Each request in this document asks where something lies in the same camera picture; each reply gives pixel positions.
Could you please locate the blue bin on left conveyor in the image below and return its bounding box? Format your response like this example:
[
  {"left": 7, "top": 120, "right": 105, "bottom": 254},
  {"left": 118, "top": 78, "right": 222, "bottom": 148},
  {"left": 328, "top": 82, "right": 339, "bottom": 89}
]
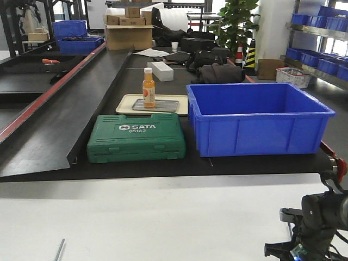
[{"left": 57, "top": 38, "right": 104, "bottom": 54}]

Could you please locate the dark grey bag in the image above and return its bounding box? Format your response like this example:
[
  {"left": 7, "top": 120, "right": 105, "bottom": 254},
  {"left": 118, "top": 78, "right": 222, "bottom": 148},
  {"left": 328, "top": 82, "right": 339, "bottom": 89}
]
[{"left": 191, "top": 63, "right": 246, "bottom": 84}]

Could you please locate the green black cross screwdriver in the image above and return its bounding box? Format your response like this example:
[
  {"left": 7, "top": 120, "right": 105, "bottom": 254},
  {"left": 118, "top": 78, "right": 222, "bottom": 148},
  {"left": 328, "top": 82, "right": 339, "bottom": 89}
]
[{"left": 54, "top": 238, "right": 65, "bottom": 261}]

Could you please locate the green SATA tool case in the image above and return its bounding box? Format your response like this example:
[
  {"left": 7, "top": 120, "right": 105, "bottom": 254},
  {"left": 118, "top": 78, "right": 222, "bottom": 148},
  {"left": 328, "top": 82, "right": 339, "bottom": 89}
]
[{"left": 86, "top": 113, "right": 186, "bottom": 163}]

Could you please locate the white mesh basket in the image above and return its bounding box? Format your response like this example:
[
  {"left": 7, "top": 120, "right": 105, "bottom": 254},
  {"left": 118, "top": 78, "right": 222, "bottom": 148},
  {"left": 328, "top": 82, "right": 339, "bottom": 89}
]
[{"left": 276, "top": 67, "right": 312, "bottom": 89}]

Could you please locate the large cardboard box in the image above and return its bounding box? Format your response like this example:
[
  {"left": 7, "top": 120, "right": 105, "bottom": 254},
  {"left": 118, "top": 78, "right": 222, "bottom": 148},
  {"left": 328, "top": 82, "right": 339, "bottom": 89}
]
[{"left": 104, "top": 24, "right": 153, "bottom": 51}]

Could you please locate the orange juice bottle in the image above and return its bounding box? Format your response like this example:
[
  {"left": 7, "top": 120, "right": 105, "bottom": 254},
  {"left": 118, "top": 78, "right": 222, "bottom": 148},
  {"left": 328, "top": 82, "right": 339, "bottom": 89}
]
[{"left": 142, "top": 67, "right": 156, "bottom": 108}]

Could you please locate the white rectangular box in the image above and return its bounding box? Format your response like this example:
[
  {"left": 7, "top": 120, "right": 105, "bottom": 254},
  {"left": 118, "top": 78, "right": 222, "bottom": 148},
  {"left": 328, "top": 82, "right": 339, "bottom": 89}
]
[{"left": 147, "top": 61, "right": 174, "bottom": 82}]

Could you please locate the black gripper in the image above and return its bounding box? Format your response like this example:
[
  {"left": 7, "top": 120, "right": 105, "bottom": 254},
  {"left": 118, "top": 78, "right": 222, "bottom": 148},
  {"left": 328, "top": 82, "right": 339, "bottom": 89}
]
[{"left": 264, "top": 208, "right": 337, "bottom": 260}]

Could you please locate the small grey metal tray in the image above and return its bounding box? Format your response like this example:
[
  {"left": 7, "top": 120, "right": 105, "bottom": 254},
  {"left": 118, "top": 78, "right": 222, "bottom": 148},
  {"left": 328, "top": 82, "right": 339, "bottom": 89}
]
[{"left": 132, "top": 99, "right": 179, "bottom": 113}]

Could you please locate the beige plastic tray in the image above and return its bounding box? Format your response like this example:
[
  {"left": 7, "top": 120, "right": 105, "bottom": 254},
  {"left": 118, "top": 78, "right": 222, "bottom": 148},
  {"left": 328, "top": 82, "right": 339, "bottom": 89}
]
[{"left": 115, "top": 94, "right": 188, "bottom": 116}]

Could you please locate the striped traffic cone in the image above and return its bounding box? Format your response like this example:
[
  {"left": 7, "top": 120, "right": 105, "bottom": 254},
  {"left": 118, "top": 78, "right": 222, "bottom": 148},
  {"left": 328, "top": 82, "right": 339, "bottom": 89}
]
[{"left": 235, "top": 42, "right": 243, "bottom": 68}]

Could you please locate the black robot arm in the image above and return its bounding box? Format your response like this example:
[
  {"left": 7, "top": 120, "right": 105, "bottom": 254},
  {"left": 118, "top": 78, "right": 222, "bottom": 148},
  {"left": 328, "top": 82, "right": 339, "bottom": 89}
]
[{"left": 264, "top": 170, "right": 347, "bottom": 260}]

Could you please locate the red conveyor end bracket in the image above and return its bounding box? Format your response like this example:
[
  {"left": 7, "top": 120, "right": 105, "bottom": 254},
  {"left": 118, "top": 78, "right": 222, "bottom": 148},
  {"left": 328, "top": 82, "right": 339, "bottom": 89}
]
[{"left": 320, "top": 141, "right": 347, "bottom": 183}]

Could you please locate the white paper cup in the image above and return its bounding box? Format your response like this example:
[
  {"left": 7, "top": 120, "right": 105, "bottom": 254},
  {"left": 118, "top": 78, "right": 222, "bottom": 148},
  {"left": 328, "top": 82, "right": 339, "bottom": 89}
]
[{"left": 171, "top": 42, "right": 179, "bottom": 52}]

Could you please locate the large blue plastic bin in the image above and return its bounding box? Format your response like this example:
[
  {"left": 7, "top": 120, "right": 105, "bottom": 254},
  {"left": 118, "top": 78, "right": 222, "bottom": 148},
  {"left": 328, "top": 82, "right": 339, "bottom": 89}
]
[{"left": 187, "top": 83, "right": 335, "bottom": 157}]

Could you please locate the green potted plant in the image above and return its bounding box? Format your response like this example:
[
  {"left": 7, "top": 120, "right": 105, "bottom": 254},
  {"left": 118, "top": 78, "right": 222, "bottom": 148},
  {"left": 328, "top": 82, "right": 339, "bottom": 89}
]
[{"left": 213, "top": 0, "right": 259, "bottom": 54}]

